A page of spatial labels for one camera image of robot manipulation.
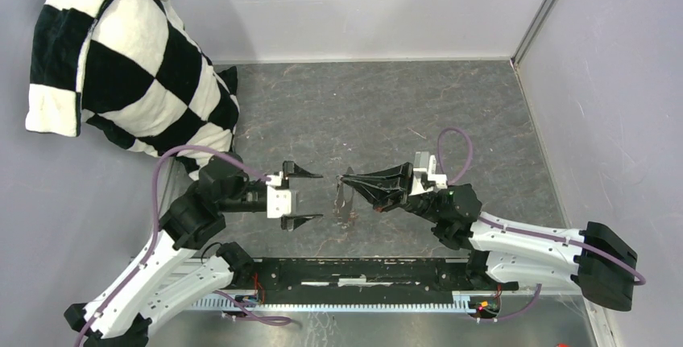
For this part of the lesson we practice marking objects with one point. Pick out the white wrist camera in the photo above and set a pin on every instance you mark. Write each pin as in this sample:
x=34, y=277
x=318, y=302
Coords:
x=281, y=200
x=425, y=177

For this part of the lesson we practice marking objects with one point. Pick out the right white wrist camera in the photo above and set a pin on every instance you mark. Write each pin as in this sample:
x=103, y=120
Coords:
x=425, y=177

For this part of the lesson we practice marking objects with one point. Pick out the white slotted cable duct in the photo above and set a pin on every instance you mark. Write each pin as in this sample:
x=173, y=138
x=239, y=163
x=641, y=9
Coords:
x=456, y=304

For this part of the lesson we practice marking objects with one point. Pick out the aluminium frame rail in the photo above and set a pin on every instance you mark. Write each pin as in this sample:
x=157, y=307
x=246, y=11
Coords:
x=263, y=289

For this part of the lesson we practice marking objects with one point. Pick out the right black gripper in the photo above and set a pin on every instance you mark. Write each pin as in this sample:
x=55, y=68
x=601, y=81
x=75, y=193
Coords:
x=385, y=188

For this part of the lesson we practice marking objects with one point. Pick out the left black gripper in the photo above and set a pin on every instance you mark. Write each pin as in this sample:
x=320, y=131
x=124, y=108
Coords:
x=293, y=170

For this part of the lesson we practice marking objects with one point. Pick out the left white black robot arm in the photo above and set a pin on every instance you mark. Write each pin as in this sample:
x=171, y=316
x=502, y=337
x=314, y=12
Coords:
x=170, y=248

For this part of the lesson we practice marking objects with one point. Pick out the corner aluminium profile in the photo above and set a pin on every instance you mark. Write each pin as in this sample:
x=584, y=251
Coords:
x=532, y=31

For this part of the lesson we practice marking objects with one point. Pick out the black and white checkered cloth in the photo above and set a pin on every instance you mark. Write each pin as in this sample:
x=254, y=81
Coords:
x=130, y=69

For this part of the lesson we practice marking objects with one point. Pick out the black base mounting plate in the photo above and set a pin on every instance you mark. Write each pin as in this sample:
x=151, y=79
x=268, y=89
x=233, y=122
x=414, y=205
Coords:
x=327, y=281

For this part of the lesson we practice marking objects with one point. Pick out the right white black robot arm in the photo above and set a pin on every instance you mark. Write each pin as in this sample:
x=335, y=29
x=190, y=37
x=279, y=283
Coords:
x=595, y=259

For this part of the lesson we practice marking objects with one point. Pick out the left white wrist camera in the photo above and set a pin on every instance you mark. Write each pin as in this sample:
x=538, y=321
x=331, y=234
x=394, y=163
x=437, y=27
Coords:
x=281, y=200

